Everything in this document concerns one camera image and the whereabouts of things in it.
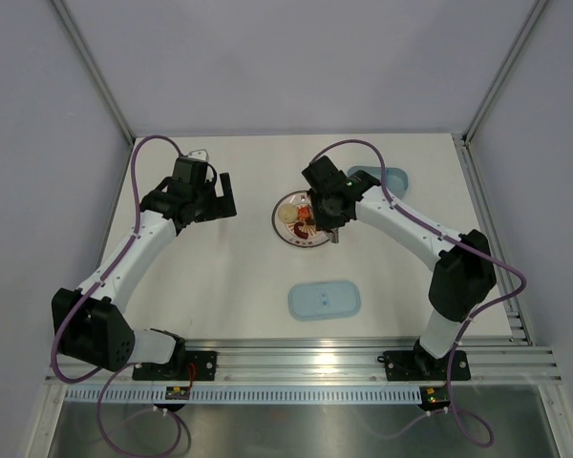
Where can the red shrimp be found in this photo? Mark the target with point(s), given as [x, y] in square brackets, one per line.
[304, 213]

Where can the right small circuit board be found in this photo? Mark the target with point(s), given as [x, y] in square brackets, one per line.
[434, 398]

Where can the light blue lunch box lid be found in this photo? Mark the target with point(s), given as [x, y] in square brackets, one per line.
[325, 300]

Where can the left aluminium frame post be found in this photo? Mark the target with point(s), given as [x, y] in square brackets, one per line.
[84, 54]

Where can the white steamed bun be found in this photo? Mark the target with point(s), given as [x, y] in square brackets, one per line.
[288, 213]

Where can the white slotted cable duct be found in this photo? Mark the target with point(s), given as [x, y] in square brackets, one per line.
[251, 395]

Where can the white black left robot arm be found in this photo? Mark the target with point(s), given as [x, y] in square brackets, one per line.
[89, 322]

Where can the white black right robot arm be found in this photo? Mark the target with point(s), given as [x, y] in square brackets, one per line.
[462, 275]

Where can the right aluminium frame post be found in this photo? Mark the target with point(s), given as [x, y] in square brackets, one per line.
[508, 63]

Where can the round printed ceramic plate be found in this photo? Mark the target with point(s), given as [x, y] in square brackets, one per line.
[285, 231]

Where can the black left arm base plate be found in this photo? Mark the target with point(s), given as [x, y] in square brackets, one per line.
[185, 365]

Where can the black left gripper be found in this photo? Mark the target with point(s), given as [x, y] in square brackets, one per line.
[222, 206]

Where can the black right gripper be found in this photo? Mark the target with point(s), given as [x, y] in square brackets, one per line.
[323, 223]

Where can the dark red sausage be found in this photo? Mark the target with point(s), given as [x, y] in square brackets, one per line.
[300, 229]

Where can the small circuit board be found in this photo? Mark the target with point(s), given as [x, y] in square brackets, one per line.
[177, 393]
[434, 398]

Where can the light blue lunch box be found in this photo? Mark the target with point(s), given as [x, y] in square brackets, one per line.
[396, 179]

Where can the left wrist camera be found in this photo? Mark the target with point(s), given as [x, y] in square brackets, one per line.
[200, 154]

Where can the aluminium front rail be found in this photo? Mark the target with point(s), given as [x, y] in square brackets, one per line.
[354, 361]

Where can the aluminium frame post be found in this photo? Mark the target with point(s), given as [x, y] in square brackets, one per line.
[84, 54]
[508, 63]

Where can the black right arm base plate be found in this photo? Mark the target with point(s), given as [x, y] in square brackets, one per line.
[401, 365]

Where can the left small circuit board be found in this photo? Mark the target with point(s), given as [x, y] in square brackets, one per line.
[177, 393]

